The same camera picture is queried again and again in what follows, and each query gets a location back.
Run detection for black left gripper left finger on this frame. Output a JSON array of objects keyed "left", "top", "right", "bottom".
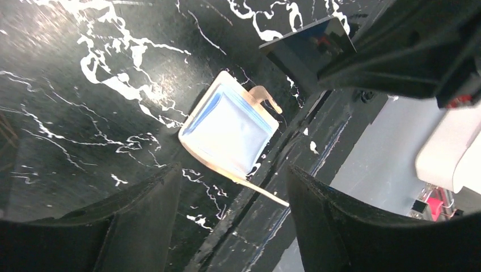
[{"left": 1, "top": 163, "right": 182, "bottom": 271}]

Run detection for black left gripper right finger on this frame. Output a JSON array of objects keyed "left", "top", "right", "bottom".
[{"left": 286, "top": 165, "right": 480, "bottom": 271}]

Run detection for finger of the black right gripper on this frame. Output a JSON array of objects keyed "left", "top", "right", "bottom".
[{"left": 317, "top": 1, "right": 480, "bottom": 108}]

